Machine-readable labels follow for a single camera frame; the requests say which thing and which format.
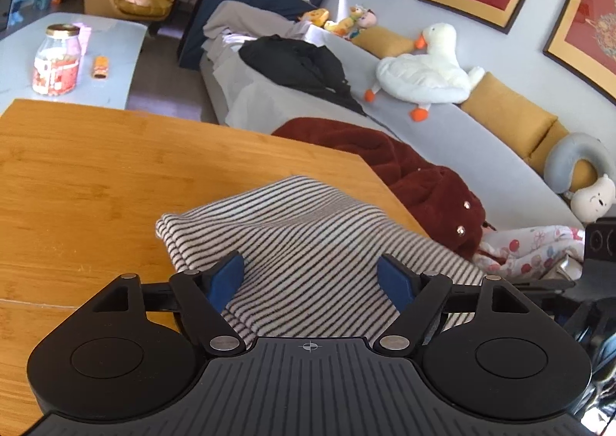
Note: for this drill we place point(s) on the striped grey white sweater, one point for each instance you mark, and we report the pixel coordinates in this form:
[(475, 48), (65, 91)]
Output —
[(310, 257)]

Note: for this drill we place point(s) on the red framed picture right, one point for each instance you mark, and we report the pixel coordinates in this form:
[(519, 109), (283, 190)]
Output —
[(583, 42)]

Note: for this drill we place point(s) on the white round plush face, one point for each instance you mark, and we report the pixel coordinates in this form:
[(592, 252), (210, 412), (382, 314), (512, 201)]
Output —
[(591, 203)]

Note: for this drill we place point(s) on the grey neck pillow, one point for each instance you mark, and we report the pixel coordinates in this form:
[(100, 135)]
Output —
[(561, 160)]

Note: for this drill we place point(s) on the white coffee table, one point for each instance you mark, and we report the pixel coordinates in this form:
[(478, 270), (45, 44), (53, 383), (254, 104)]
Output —
[(118, 40)]

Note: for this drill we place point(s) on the beige blanket on sofa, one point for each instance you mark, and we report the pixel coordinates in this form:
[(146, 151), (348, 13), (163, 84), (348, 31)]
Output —
[(240, 18)]

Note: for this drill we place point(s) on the orange small packet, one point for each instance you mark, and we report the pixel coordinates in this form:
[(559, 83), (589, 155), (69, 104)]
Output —
[(100, 68)]

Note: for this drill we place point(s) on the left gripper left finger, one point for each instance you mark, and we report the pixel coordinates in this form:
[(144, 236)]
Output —
[(202, 295)]

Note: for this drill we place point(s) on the yellow plush toy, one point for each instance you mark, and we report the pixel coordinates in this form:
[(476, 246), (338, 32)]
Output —
[(317, 17)]

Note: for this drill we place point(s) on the black jacket on sofa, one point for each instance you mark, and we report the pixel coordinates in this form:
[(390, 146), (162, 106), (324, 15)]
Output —
[(301, 66)]

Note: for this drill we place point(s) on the floral white cloth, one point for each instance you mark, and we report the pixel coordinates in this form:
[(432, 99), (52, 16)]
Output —
[(533, 253)]

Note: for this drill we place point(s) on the dark red fleece jacket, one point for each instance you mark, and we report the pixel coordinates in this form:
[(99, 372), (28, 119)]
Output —
[(439, 199)]

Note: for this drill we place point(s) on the white plush goose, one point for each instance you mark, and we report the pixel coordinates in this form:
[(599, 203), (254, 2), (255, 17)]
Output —
[(432, 78)]

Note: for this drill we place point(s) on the grey sofa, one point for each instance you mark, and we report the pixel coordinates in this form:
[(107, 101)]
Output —
[(513, 195)]

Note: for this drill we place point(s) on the colourful plush doll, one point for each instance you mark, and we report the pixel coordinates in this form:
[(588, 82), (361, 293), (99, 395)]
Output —
[(359, 19)]

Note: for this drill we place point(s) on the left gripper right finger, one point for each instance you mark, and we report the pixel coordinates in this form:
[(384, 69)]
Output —
[(420, 301)]

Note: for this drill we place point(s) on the glass candy jar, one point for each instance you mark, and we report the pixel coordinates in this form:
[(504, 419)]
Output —
[(56, 64)]

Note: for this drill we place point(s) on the yellow sofa cushion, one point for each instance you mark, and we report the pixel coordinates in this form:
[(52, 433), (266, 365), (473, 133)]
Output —
[(383, 43), (527, 129)]

